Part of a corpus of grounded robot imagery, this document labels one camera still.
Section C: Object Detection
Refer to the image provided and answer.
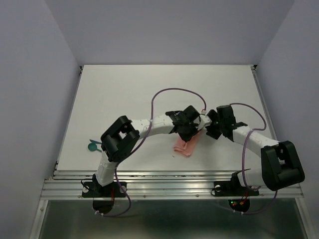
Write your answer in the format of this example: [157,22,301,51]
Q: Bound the pink satin napkin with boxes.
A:
[173,131,201,157]

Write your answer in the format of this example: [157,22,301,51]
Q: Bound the teal plastic utensil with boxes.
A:
[89,139,102,144]

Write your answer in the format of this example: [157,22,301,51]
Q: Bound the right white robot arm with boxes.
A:
[206,105,305,194]

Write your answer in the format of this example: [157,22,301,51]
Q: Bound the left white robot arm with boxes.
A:
[93,106,205,196]

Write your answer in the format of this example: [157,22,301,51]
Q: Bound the teal plastic spoon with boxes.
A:
[87,143,102,152]

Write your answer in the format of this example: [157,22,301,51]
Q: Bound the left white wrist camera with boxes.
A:
[197,114,212,130]

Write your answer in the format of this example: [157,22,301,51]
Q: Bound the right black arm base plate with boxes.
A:
[211,181,260,197]

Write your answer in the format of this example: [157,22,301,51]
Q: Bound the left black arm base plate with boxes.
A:
[81,181,126,198]

